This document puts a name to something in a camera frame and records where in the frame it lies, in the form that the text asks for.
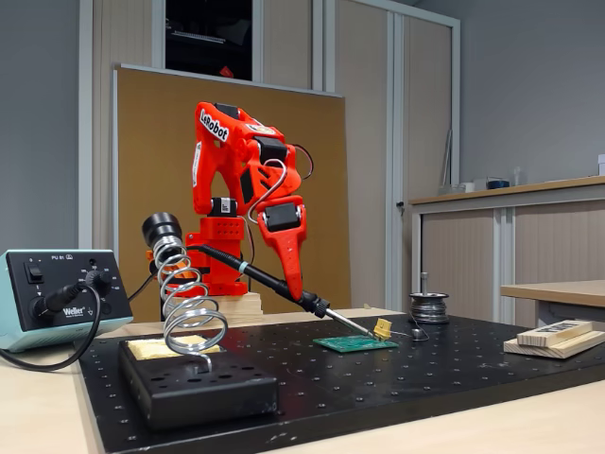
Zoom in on black soldering iron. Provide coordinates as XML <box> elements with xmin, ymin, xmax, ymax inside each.
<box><xmin>198</xmin><ymin>243</ymin><xmax>377</xmax><ymax>340</ymax></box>

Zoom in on green circuit board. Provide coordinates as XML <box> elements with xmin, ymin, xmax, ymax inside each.
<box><xmin>312</xmin><ymin>334</ymin><xmax>399</xmax><ymax>354</ymax></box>

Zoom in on black soldering stand base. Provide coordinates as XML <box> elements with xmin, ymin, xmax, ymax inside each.
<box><xmin>117</xmin><ymin>338</ymin><xmax>279</xmax><ymax>430</ymax></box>

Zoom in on teal Weller soldering station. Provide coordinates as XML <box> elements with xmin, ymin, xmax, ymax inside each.
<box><xmin>0</xmin><ymin>249</ymin><xmax>134</xmax><ymax>354</ymax></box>

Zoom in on light wooden block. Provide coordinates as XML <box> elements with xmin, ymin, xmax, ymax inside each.
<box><xmin>163</xmin><ymin>291</ymin><xmax>264</xmax><ymax>327</ymax></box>

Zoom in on tall beige cabinet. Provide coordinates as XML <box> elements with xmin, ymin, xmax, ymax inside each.
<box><xmin>78</xmin><ymin>0</ymin><xmax>462</xmax><ymax>313</ymax></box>

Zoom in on silver spring iron holder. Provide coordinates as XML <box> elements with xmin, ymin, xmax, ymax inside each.
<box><xmin>141</xmin><ymin>211</ymin><xmax>230</xmax><ymax>375</ymax></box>

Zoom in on black perforated breadboard plate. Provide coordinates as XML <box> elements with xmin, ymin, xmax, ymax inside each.
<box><xmin>78</xmin><ymin>312</ymin><xmax>605</xmax><ymax>454</ymax></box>

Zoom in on low beige sliding-door cabinet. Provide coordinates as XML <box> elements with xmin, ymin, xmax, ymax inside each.
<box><xmin>406</xmin><ymin>175</ymin><xmax>605</xmax><ymax>327</ymax></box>

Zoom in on yellow cleaning sponge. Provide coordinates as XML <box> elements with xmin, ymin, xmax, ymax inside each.
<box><xmin>128</xmin><ymin>333</ymin><xmax>222</xmax><ymax>361</ymax></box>

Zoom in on wooden-topped side table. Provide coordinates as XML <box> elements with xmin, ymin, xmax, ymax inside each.
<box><xmin>499</xmin><ymin>279</ymin><xmax>605</xmax><ymax>332</ymax></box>

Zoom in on wooden plank with Kapla print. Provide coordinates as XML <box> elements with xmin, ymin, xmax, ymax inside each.
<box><xmin>516</xmin><ymin>320</ymin><xmax>595</xmax><ymax>346</ymax></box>

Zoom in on stacked wooden blocks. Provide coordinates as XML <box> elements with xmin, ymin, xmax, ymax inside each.
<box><xmin>503</xmin><ymin>329</ymin><xmax>605</xmax><ymax>360</ymax></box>

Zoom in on thin solder wire strand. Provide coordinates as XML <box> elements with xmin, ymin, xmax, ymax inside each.
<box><xmin>389</xmin><ymin>316</ymin><xmax>430</xmax><ymax>342</ymax></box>

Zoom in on solder wire spool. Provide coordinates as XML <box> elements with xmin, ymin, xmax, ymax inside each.
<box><xmin>408</xmin><ymin>291</ymin><xmax>451</xmax><ymax>325</ymax></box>

